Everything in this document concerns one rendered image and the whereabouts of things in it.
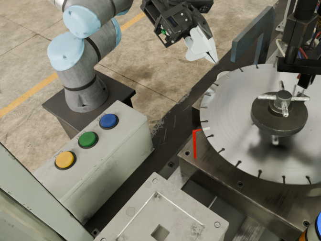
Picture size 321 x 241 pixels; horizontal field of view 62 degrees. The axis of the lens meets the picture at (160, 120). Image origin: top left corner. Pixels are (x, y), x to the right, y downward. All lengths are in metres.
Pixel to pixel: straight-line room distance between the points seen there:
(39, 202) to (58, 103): 0.65
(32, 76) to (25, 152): 0.84
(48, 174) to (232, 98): 0.45
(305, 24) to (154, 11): 0.31
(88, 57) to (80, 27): 0.22
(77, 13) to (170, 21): 0.21
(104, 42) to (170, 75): 1.30
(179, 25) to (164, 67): 1.65
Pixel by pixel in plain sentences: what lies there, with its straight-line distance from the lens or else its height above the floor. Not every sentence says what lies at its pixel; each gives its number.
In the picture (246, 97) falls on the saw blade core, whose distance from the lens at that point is 0.64.
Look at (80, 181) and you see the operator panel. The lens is 0.62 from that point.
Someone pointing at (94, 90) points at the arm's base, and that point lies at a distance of 0.93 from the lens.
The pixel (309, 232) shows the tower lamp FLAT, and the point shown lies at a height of 1.11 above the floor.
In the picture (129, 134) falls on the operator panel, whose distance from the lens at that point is 0.65.
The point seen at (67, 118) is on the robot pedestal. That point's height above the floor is 0.75.
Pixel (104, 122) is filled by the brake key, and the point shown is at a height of 0.91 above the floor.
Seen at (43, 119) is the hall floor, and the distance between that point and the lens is 2.17.
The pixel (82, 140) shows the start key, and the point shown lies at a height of 0.91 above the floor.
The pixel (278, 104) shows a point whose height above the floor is 0.99.
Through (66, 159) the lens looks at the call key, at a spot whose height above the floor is 0.91.
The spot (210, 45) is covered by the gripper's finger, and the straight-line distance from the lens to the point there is 0.63.
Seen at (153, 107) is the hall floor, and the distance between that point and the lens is 1.93.
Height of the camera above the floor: 1.40
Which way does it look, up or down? 49 degrees down
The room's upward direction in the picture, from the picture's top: 10 degrees counter-clockwise
